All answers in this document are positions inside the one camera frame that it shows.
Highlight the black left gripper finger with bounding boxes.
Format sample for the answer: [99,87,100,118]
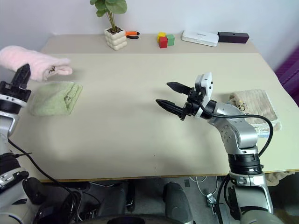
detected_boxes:
[11,63,31,91]

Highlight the metal clamp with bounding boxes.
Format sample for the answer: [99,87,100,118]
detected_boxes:
[206,193,218,218]

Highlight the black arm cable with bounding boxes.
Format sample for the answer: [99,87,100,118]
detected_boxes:
[7,138,78,195]
[198,102,274,155]

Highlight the green leafy plant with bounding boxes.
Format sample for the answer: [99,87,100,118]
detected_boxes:
[89,0,128,32]

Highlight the beige folded towel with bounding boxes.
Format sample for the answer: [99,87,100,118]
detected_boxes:
[227,89,282,133]

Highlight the pink towel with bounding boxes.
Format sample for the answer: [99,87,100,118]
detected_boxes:
[0,45,74,83]

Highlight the beige crumpled cloth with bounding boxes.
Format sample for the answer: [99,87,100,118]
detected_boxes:
[266,171,296,187]

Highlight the purple ribbed object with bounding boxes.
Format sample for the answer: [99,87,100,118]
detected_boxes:
[274,44,299,99]

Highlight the dark rounded shape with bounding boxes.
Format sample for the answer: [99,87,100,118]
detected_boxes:
[163,182,195,224]

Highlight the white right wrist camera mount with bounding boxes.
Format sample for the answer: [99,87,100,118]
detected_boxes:
[194,71,214,104]

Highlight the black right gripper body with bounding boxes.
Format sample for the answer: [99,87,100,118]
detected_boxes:
[183,87,206,119]

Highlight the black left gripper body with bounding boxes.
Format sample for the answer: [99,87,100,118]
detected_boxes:
[0,80,32,102]

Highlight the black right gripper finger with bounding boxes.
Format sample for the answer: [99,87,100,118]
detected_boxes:
[166,81,196,95]
[155,98,188,121]

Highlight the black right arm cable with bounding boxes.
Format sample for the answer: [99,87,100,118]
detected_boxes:
[198,102,274,155]

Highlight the orange handled pliers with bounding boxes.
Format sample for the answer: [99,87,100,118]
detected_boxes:
[124,30,141,40]

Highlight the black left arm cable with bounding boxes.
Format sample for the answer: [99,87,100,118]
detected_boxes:
[7,138,78,195]

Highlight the white flat box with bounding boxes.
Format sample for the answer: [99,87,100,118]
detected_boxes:
[181,29,220,48]

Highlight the cream bubble plant pot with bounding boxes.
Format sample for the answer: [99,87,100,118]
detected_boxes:
[103,26,128,51]

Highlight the red cube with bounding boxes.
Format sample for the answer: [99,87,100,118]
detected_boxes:
[158,36,169,49]

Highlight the thin white cable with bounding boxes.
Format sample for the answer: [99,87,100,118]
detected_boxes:
[188,175,221,195]

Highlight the green folded towel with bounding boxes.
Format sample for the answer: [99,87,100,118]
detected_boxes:
[29,81,84,117]

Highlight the dark purple long box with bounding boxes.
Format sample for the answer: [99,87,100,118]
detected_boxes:
[217,31,249,44]

